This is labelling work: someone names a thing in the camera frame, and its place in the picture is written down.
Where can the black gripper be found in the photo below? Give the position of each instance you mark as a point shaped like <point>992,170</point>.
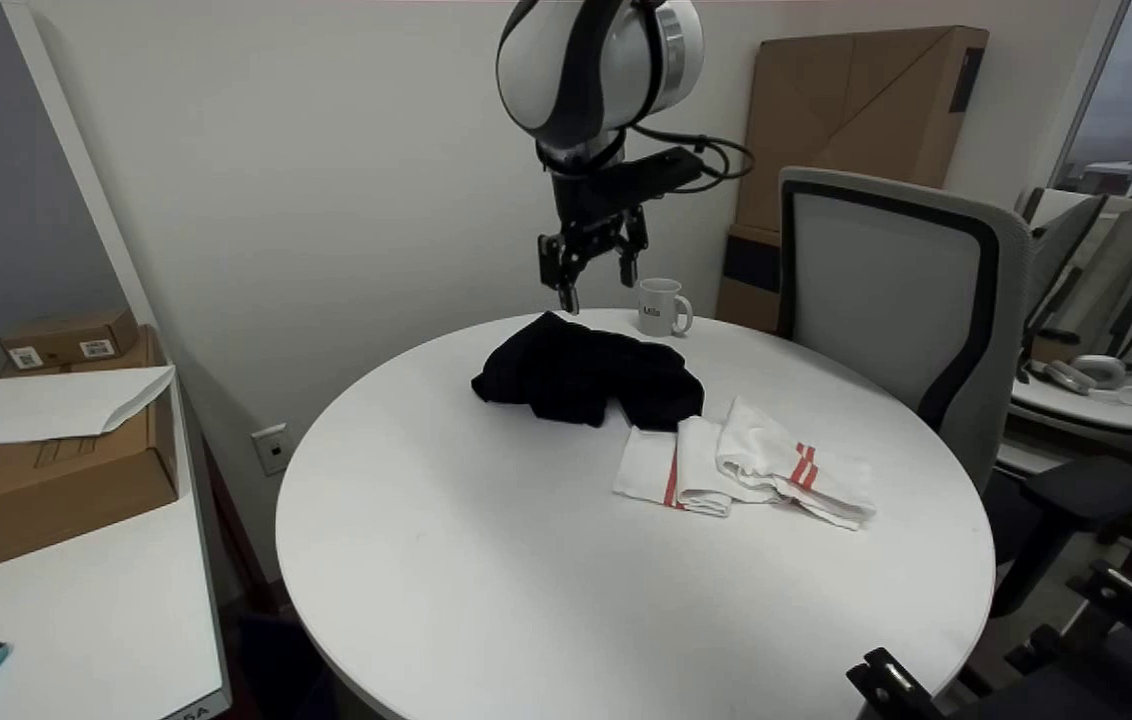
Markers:
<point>600,209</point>

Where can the black cloth garment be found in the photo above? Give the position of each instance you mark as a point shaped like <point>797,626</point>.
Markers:
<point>577,375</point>

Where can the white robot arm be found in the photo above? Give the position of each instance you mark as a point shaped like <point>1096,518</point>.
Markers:
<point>577,78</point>

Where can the grey mesh office chair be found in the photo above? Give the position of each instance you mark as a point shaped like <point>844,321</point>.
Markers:
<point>912,290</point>

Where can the white ceramic mug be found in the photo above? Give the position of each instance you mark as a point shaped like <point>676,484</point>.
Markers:
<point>660,305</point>

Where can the white cloth with red stripes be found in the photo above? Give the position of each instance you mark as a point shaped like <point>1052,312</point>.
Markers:
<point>751,457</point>

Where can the tall flat cardboard box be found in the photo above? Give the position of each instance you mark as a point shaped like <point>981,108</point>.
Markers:
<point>862,101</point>

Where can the small cardboard box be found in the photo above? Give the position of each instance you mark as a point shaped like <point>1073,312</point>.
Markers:
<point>78,346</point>

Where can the white side desk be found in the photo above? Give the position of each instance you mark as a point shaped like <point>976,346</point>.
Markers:
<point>1052,427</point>

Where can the open cardboard box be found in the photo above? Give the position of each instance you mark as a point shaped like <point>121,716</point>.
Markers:
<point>81,450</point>

